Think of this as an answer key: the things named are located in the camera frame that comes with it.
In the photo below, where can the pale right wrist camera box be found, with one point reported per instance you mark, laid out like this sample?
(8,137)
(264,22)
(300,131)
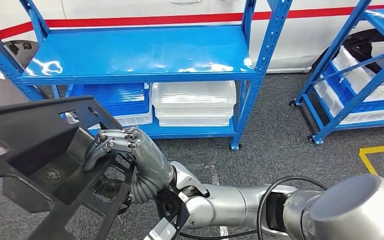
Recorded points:
(160,233)

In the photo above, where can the clear floor tape strip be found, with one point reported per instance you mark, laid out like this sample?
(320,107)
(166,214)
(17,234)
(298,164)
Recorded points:
(213,175)

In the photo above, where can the black curved part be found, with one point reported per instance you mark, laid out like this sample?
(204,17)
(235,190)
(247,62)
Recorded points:
(357,49)

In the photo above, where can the black plastic car part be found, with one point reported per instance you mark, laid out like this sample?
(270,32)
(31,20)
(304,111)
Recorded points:
(29,139)

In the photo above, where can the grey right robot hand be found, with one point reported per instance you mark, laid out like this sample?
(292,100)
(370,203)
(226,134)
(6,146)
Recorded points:
(152,159)

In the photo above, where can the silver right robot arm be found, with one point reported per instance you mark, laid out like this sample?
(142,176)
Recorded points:
(231,205)

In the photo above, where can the blue plastic bin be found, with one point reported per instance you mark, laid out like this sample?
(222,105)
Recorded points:
(112,96)
(341,91)

